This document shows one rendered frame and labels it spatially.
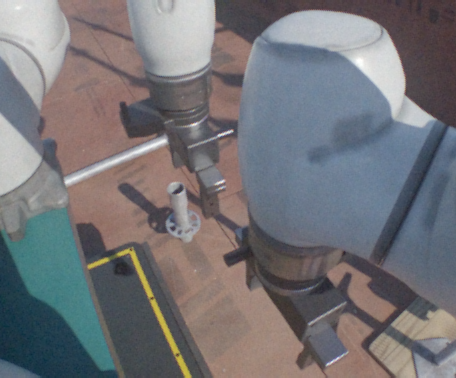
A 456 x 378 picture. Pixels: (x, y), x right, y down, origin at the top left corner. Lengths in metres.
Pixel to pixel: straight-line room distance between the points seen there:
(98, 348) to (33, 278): 0.15
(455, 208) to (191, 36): 0.34
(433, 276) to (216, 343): 1.04
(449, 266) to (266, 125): 0.12
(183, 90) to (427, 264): 0.37
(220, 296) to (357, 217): 1.08
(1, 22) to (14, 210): 0.29
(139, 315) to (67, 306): 0.43
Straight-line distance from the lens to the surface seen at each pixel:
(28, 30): 0.65
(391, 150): 0.21
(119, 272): 0.99
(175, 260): 1.36
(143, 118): 0.52
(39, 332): 0.51
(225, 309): 1.25
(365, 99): 0.20
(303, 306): 0.37
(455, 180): 0.20
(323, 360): 0.40
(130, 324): 0.92
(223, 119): 1.90
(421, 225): 0.21
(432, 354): 1.30
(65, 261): 0.54
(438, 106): 2.00
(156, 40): 0.45
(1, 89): 0.54
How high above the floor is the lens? 1.14
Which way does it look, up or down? 47 degrees down
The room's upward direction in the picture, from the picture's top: 3 degrees counter-clockwise
